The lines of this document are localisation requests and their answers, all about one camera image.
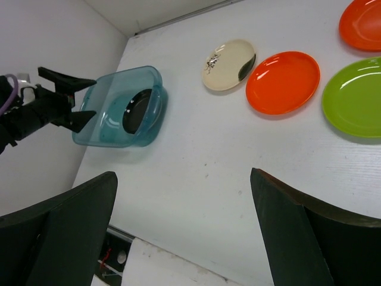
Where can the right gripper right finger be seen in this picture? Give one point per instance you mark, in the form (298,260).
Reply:
(311,242)

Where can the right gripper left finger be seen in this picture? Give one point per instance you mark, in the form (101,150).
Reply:
(58,241)

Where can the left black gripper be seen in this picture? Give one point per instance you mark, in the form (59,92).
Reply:
(20,118)

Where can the lime green plate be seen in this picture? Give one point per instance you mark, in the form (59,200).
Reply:
(351,99)

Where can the orange plate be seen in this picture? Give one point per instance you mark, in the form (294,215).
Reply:
(283,83)
(359,25)

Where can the cream plate with black patch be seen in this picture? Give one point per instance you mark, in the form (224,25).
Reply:
(228,65)

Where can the blue transparent plastic bin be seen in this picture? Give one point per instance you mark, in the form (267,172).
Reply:
(109,98)

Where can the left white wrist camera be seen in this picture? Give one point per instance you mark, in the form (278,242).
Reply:
(26,89)

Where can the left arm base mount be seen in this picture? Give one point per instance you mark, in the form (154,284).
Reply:
(113,257)

